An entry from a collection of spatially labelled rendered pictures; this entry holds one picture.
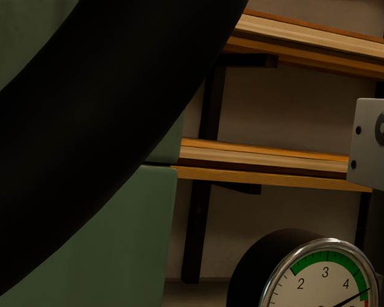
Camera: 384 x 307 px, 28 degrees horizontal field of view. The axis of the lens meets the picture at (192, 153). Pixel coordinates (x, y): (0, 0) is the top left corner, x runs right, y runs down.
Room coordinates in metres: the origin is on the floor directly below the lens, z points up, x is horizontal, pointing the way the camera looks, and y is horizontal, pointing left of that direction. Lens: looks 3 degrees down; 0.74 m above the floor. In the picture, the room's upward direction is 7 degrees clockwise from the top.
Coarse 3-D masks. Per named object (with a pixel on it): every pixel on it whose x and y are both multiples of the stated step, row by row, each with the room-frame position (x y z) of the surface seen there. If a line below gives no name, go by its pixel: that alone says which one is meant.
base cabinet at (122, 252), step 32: (128, 192) 0.34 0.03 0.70; (160, 192) 0.35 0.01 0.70; (96, 224) 0.33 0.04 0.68; (128, 224) 0.34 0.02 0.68; (160, 224) 0.35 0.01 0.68; (64, 256) 0.33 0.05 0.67; (96, 256) 0.33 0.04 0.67; (128, 256) 0.34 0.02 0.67; (160, 256) 0.35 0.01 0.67; (32, 288) 0.32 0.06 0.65; (64, 288) 0.33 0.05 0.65; (96, 288) 0.33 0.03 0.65; (128, 288) 0.34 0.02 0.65; (160, 288) 0.35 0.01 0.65
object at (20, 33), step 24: (0, 0) 0.31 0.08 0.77; (24, 0) 0.31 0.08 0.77; (48, 0) 0.32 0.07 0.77; (72, 0) 0.32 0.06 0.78; (0, 24) 0.31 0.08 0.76; (24, 24) 0.31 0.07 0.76; (48, 24) 0.32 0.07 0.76; (0, 48) 0.31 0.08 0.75; (24, 48) 0.31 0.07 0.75; (0, 72) 0.31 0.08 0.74; (168, 144) 0.35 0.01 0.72
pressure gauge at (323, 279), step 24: (264, 240) 0.33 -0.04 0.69; (288, 240) 0.32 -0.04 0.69; (312, 240) 0.31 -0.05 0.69; (336, 240) 0.31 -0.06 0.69; (240, 264) 0.32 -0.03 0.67; (264, 264) 0.31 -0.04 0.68; (288, 264) 0.30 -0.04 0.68; (312, 264) 0.31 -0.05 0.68; (336, 264) 0.32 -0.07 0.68; (360, 264) 0.32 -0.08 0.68; (240, 288) 0.32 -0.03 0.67; (264, 288) 0.30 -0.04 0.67; (288, 288) 0.31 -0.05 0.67; (312, 288) 0.31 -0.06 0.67; (336, 288) 0.32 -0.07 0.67; (360, 288) 0.33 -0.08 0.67
